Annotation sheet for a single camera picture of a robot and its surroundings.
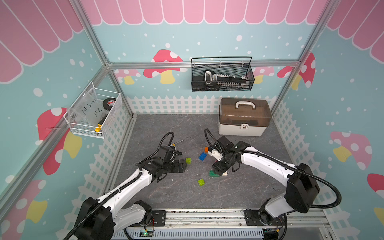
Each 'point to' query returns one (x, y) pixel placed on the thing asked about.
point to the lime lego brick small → (188, 160)
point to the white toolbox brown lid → (244, 117)
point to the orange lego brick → (206, 149)
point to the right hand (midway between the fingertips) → (219, 167)
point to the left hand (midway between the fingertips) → (179, 168)
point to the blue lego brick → (202, 156)
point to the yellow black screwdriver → (174, 144)
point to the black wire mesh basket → (197, 70)
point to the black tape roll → (108, 102)
